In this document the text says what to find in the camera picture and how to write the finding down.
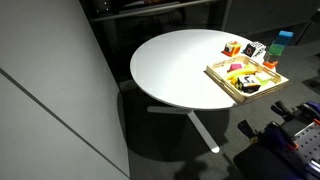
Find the blue building block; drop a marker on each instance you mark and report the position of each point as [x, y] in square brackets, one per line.
[284, 37]

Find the pink block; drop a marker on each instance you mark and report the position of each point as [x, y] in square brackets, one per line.
[235, 67]

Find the wooden tray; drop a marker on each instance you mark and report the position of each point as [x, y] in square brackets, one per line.
[246, 98]

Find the orange building block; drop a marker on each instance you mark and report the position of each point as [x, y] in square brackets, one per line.
[270, 64]

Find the green building block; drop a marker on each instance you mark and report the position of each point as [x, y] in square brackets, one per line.
[276, 49]

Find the white table base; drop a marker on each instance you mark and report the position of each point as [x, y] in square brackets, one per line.
[200, 125]

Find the yellow banana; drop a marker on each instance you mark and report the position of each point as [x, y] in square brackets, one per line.
[240, 72]

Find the orange yellow pattern cube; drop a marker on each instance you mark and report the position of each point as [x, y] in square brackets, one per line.
[231, 48]

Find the printed picture cube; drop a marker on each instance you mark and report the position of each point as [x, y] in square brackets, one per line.
[248, 83]

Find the black white pattern cube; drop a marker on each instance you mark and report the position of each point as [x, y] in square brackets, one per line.
[254, 49]

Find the light green cube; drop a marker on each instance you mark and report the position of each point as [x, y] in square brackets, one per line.
[264, 77]

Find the black cart plate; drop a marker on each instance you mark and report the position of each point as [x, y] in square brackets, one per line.
[260, 163]

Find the purple black bar clamp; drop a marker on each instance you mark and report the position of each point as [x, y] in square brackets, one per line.
[283, 109]

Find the perforated metal breadboard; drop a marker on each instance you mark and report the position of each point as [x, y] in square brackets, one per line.
[308, 143]

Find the grey desk frame bar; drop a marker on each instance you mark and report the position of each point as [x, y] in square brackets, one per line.
[150, 10]

